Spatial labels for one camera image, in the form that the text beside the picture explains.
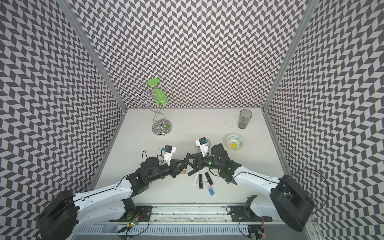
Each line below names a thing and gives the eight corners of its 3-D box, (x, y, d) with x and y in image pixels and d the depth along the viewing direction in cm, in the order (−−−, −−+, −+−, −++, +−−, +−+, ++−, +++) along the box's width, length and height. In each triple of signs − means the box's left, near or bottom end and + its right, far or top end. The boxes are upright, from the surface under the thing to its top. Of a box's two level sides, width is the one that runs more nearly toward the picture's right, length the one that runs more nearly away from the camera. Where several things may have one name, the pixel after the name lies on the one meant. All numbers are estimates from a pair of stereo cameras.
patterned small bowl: (226, 149, 96) (226, 146, 93) (224, 137, 102) (225, 134, 99) (243, 149, 96) (244, 146, 93) (240, 137, 102) (241, 134, 99)
